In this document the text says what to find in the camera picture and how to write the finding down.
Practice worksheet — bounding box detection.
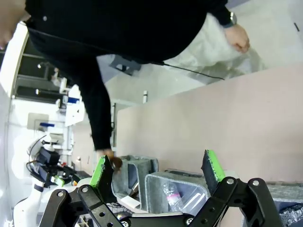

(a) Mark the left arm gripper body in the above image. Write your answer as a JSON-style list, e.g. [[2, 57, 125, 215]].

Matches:
[[35, 146, 60, 183]]

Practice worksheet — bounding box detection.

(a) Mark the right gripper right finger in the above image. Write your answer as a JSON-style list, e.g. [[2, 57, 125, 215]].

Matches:
[[193, 149, 284, 227]]

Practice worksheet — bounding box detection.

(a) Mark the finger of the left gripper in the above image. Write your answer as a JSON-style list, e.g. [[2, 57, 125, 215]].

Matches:
[[49, 175, 66, 187]]

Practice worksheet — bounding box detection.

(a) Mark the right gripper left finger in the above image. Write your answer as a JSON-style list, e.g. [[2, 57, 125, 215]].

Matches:
[[37, 155, 124, 227]]

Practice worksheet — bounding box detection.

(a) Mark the person left forearm black sleeve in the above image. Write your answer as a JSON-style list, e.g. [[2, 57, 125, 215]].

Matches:
[[212, 0, 233, 26]]

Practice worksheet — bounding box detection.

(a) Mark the person right forearm black sleeve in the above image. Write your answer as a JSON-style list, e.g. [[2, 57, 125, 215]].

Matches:
[[82, 89, 113, 152]]

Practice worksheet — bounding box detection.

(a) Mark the person right hand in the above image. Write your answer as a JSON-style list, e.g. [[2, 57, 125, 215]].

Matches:
[[98, 148, 116, 159]]

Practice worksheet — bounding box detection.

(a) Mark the person left hand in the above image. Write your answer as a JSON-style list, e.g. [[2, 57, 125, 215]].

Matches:
[[224, 24, 251, 53]]

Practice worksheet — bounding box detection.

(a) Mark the white flat box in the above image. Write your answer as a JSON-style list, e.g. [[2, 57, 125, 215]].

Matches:
[[117, 195, 141, 209]]

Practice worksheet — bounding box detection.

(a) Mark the plastic bottle with pink label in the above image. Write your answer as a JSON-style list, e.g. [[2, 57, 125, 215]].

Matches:
[[162, 182, 184, 212]]

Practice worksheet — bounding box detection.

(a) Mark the white cardboard box blue label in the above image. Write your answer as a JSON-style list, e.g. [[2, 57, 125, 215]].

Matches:
[[65, 84, 85, 127]]

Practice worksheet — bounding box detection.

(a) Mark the white storage rack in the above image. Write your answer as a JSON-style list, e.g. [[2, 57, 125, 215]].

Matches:
[[10, 21, 86, 157]]

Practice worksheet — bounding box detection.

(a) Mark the grey stool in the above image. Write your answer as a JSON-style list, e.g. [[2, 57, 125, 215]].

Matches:
[[108, 54, 143, 77]]

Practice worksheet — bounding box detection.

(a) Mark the white plastic bag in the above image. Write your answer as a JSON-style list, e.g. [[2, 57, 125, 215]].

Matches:
[[163, 10, 268, 80]]

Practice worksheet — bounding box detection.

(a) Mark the person torso black sweater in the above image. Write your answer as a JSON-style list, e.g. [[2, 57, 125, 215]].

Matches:
[[23, 0, 225, 100]]

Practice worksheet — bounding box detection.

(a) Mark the silver wristwatch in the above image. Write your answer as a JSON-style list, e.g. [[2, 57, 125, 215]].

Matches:
[[223, 11, 238, 29]]

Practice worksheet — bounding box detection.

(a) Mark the thin black cable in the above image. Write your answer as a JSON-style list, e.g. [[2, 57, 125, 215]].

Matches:
[[162, 61, 225, 81]]

